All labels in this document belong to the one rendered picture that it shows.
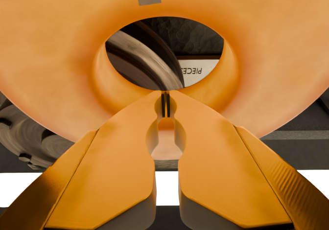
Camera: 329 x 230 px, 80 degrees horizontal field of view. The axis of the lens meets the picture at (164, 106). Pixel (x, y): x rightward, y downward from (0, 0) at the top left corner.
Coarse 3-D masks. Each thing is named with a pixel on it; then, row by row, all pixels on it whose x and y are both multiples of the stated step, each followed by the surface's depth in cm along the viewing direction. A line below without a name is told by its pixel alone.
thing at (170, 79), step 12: (132, 24) 36; (120, 36) 31; (132, 36) 31; (144, 36) 36; (120, 48) 33; (132, 48) 33; (144, 48) 33; (156, 48) 37; (144, 60) 35; (156, 60) 35; (168, 60) 40; (156, 72) 37; (168, 72) 37; (168, 84) 39; (180, 84) 39
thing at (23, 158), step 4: (0, 120) 33; (4, 120) 33; (0, 124) 33; (4, 124) 33; (8, 124) 33; (0, 128) 34; (4, 128) 34; (8, 128) 34; (20, 156) 42; (24, 156) 42; (28, 156) 42; (24, 160) 43; (28, 160) 43
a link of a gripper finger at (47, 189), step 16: (80, 144) 8; (64, 160) 7; (80, 160) 7; (48, 176) 6; (64, 176) 6; (32, 192) 6; (48, 192) 6; (16, 208) 5; (32, 208) 5; (48, 208) 5; (0, 224) 5; (16, 224) 5; (32, 224) 5
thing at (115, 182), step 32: (160, 96) 10; (128, 128) 8; (96, 160) 7; (128, 160) 7; (64, 192) 6; (96, 192) 6; (128, 192) 6; (64, 224) 5; (96, 224) 5; (128, 224) 6
